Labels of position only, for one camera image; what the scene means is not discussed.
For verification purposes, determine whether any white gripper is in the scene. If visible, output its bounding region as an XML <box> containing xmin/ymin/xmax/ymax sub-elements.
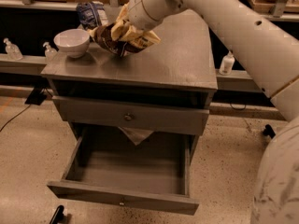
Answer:
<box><xmin>111</xmin><ymin>0</ymin><xmax>186</xmax><ymax>42</ymax></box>

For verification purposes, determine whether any brown chip bag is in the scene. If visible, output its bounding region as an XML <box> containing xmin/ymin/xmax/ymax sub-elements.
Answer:
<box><xmin>87</xmin><ymin>23</ymin><xmax>161</xmax><ymax>57</ymax></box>

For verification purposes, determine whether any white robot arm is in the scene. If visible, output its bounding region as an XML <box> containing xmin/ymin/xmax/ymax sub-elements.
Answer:
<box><xmin>111</xmin><ymin>0</ymin><xmax>299</xmax><ymax>224</ymax></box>

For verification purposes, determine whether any blue chip bag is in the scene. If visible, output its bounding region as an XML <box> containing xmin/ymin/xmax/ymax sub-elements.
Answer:
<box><xmin>76</xmin><ymin>2</ymin><xmax>108</xmax><ymax>30</ymax></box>

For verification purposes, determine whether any grey wooden drawer cabinet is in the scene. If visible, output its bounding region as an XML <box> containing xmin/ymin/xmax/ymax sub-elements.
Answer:
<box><xmin>41</xmin><ymin>6</ymin><xmax>219</xmax><ymax>150</ymax></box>

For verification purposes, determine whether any upper grey drawer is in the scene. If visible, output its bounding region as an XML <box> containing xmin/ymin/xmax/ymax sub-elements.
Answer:
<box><xmin>53</xmin><ymin>96</ymin><xmax>209</xmax><ymax>135</ymax></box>

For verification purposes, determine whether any open lower grey drawer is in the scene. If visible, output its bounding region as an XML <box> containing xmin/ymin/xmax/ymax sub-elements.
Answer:
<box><xmin>48</xmin><ymin>126</ymin><xmax>199</xmax><ymax>216</ymax></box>

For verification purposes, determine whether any white bowl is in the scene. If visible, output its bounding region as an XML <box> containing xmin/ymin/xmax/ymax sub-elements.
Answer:
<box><xmin>53</xmin><ymin>29</ymin><xmax>90</xmax><ymax>58</ymax></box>

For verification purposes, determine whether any clear sanitizer bottle near cabinet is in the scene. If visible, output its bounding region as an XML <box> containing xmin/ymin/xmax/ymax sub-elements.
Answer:
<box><xmin>43</xmin><ymin>42</ymin><xmax>58</xmax><ymax>62</ymax></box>

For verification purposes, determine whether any black floor box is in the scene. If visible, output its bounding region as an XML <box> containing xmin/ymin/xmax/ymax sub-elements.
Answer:
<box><xmin>25</xmin><ymin>88</ymin><xmax>47</xmax><ymax>105</ymax></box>

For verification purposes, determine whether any white pump lotion bottle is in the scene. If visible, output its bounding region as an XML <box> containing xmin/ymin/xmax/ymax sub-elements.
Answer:
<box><xmin>219</xmin><ymin>51</ymin><xmax>235</xmax><ymax>76</ymax></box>

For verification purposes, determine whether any clear sanitizer bottle far left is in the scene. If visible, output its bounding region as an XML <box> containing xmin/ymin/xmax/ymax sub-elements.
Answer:
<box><xmin>3</xmin><ymin>38</ymin><xmax>23</xmax><ymax>61</ymax></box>

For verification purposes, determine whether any black stand leg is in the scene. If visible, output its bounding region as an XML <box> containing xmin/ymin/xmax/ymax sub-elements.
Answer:
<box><xmin>263</xmin><ymin>124</ymin><xmax>276</xmax><ymax>139</ymax></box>

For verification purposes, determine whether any black floor cable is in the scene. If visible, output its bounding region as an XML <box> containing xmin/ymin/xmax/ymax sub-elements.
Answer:
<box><xmin>0</xmin><ymin>104</ymin><xmax>32</xmax><ymax>133</ymax></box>

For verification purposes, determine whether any grey ledge rail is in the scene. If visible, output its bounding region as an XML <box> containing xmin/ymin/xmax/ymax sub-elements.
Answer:
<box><xmin>0</xmin><ymin>53</ymin><xmax>262</xmax><ymax>93</ymax></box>

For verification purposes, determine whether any black handle bottom edge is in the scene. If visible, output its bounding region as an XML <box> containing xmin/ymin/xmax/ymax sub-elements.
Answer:
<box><xmin>50</xmin><ymin>205</ymin><xmax>64</xmax><ymax>224</ymax></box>

